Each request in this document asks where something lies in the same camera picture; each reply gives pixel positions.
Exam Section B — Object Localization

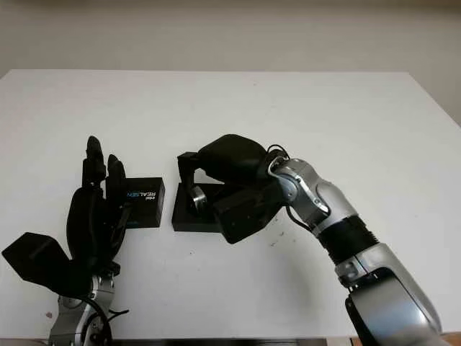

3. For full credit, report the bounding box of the black RealSense box lid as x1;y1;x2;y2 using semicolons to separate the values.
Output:
124;176;166;230

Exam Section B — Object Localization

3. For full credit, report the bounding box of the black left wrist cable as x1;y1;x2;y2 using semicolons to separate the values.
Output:
84;293;130;346

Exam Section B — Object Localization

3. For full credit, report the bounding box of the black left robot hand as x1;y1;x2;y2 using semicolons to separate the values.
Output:
66;136;129;270

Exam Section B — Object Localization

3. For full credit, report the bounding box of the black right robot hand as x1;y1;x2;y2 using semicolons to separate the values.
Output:
176;133;280;217

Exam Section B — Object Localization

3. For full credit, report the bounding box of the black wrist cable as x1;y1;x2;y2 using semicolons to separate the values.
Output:
84;293;130;346
264;144;318;231

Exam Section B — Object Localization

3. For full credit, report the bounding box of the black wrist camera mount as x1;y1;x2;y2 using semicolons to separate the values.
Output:
1;232;87;293
212;187;278;246

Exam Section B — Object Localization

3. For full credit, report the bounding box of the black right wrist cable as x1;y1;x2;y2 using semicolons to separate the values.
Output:
264;144;318;231

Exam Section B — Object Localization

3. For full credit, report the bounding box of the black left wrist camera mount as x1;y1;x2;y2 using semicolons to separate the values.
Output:
1;232;87;293

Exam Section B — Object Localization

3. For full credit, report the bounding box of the black box base with insert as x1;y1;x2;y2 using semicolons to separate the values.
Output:
171;182;226;233

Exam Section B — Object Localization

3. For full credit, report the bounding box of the small silver RealSense camera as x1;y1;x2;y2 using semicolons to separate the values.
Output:
190;185;208;210

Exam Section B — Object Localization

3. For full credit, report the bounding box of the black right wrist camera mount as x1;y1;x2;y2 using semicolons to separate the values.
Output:
212;187;278;246

